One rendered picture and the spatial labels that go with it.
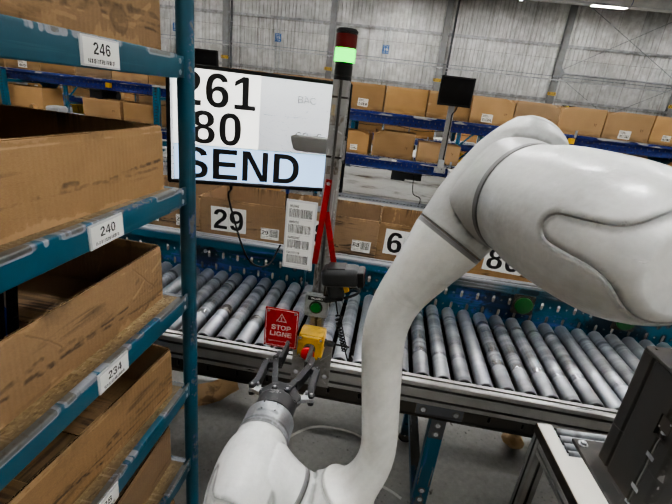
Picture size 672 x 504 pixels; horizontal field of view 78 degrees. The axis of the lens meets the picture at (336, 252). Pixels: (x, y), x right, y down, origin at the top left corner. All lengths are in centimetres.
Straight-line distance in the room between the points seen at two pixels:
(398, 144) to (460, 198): 545
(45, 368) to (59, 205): 20
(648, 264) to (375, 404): 40
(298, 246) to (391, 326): 63
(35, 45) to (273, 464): 59
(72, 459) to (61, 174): 38
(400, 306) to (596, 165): 28
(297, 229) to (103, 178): 63
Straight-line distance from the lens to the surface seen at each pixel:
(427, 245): 54
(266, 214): 180
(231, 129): 118
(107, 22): 63
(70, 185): 58
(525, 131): 55
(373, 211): 201
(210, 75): 119
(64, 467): 72
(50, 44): 51
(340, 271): 110
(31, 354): 59
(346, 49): 107
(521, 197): 42
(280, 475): 71
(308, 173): 120
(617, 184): 39
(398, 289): 56
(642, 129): 695
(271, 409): 78
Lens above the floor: 151
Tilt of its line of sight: 20 degrees down
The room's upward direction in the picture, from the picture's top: 7 degrees clockwise
